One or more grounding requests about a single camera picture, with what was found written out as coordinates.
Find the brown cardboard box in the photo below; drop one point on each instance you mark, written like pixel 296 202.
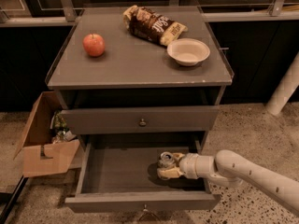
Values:
pixel 40 155

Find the closed grey top drawer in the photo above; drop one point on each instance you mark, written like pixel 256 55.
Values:
pixel 163 119

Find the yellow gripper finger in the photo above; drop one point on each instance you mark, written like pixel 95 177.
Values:
pixel 178 157
pixel 171 173

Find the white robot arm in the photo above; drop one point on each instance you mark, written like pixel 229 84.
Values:
pixel 251 150

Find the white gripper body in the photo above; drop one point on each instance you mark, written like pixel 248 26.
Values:
pixel 188 165

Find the silver green 7up can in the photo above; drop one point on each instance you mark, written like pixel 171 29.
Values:
pixel 166 160

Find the white paper bowl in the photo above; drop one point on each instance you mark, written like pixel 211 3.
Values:
pixel 188 52

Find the brown chip bag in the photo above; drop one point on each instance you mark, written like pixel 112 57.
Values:
pixel 152 26

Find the open grey middle drawer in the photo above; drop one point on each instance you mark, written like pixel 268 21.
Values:
pixel 119 174

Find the green items in box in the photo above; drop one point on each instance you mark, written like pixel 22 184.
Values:
pixel 59 129

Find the brass drawer knob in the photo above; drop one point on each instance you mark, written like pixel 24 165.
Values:
pixel 145 208
pixel 142 123

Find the red apple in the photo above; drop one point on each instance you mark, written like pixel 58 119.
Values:
pixel 94 45

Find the brass middle drawer knob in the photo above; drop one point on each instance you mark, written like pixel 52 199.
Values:
pixel 145 208

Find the grey drawer cabinet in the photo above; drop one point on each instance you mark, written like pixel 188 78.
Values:
pixel 136 73

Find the brass top drawer knob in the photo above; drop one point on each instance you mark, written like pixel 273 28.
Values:
pixel 142 123

